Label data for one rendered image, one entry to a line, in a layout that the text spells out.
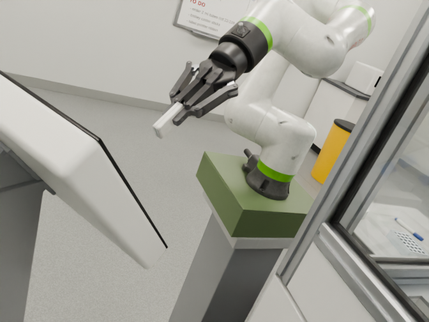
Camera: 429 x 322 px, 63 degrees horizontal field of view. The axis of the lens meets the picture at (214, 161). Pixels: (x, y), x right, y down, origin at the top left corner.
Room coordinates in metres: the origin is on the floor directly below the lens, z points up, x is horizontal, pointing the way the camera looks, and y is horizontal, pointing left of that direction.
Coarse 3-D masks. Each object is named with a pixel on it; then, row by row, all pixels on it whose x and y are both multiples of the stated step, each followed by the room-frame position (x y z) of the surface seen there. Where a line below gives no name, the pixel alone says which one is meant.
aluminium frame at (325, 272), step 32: (416, 32) 0.52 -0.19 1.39; (416, 64) 0.50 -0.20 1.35; (384, 96) 0.51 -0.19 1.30; (384, 128) 0.50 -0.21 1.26; (352, 160) 0.50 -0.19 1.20; (320, 192) 0.52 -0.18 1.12; (352, 192) 0.50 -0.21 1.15; (320, 224) 0.50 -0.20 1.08; (288, 256) 0.52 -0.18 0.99; (320, 256) 0.47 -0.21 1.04; (352, 256) 0.43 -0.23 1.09; (288, 288) 0.49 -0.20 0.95; (320, 288) 0.44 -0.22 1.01; (352, 288) 0.40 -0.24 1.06; (384, 288) 0.38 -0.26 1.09; (320, 320) 0.42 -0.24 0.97; (352, 320) 0.38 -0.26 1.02; (384, 320) 0.35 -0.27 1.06; (416, 320) 0.34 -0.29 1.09
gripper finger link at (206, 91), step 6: (216, 72) 0.68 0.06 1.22; (222, 72) 0.69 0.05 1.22; (210, 78) 0.67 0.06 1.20; (216, 78) 0.67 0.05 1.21; (210, 84) 0.66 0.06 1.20; (204, 90) 0.65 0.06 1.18; (210, 90) 0.67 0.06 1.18; (216, 90) 0.69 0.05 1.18; (192, 96) 0.64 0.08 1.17; (198, 96) 0.64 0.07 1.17; (204, 96) 0.65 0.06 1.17; (186, 102) 0.63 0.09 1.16; (192, 102) 0.63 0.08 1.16; (198, 102) 0.64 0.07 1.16; (186, 108) 0.62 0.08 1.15
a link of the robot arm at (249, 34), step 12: (240, 24) 0.73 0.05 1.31; (252, 24) 0.76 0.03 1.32; (228, 36) 0.73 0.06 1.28; (240, 36) 0.72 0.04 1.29; (252, 36) 0.74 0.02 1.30; (264, 36) 0.75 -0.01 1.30; (240, 48) 0.73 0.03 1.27; (252, 48) 0.72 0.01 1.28; (264, 48) 0.75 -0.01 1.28; (252, 60) 0.73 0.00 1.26
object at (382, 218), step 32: (416, 96) 0.49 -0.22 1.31; (416, 128) 0.47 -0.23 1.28; (384, 160) 0.48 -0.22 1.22; (416, 160) 0.44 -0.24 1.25; (384, 192) 0.46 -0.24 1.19; (416, 192) 0.42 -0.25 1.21; (352, 224) 0.47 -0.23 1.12; (384, 224) 0.43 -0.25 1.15; (416, 224) 0.40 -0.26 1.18; (384, 256) 0.41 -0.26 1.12; (416, 256) 0.38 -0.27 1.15; (416, 288) 0.36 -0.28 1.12
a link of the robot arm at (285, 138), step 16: (272, 112) 1.03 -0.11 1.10; (288, 112) 1.05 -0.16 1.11; (272, 128) 1.00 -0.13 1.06; (288, 128) 0.98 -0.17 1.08; (304, 128) 0.99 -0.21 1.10; (272, 144) 1.00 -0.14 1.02; (288, 144) 0.98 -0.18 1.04; (304, 144) 0.99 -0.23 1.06; (272, 160) 0.98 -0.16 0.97; (288, 160) 0.98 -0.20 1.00; (272, 176) 0.98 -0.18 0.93; (288, 176) 0.99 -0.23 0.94
